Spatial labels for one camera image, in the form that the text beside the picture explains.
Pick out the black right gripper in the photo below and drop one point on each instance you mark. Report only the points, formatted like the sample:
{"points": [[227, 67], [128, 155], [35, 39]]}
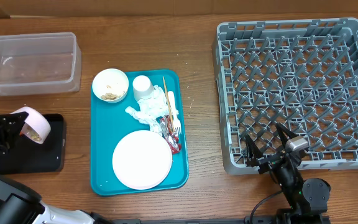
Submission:
{"points": [[272, 160]]}

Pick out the pink bowl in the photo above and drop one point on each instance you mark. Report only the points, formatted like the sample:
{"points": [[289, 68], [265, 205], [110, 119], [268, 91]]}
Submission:
{"points": [[35, 127]]}

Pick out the white bowl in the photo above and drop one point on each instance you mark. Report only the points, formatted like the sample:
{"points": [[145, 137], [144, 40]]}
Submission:
{"points": [[110, 85]]}

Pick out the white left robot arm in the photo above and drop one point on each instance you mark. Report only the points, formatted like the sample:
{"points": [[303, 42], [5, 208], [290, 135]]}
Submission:
{"points": [[19, 203]]}

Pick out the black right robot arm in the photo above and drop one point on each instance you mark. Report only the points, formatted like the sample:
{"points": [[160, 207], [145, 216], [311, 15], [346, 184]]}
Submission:
{"points": [[308, 199]]}

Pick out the black food waste tray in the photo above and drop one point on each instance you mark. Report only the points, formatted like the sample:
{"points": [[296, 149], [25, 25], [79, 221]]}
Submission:
{"points": [[29, 157]]}

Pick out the grey plastic dishwasher rack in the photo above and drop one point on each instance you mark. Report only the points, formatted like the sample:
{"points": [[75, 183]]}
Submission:
{"points": [[302, 74]]}

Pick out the clear plastic bin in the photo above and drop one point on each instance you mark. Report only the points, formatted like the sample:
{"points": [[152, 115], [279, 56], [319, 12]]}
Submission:
{"points": [[45, 63]]}

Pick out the white plastic fork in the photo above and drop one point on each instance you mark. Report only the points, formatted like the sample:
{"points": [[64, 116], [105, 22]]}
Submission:
{"points": [[176, 122]]}

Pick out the teal plastic serving tray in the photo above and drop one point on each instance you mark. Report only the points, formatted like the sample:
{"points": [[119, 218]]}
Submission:
{"points": [[109, 123]]}

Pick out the red snack wrapper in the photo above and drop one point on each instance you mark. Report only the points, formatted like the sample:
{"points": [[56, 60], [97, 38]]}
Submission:
{"points": [[170, 135]]}

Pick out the crumpled white tissue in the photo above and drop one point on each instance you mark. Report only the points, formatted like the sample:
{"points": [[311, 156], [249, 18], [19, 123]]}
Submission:
{"points": [[151, 108]]}

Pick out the wooden chopstick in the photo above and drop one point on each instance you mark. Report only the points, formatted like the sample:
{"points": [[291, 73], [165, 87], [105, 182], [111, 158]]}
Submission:
{"points": [[168, 104]]}

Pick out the large white plate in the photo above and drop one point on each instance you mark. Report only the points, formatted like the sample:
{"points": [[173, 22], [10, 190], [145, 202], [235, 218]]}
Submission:
{"points": [[142, 160]]}

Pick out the white paper cup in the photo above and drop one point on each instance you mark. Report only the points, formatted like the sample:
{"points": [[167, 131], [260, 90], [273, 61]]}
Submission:
{"points": [[142, 87]]}

